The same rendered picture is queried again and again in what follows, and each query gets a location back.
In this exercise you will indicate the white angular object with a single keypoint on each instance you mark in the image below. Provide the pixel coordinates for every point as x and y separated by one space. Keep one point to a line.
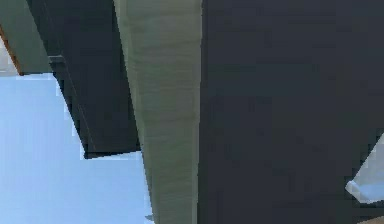
370 181

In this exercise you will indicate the dark grey tall cupboard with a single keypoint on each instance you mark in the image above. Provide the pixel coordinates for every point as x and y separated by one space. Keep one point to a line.
286 100

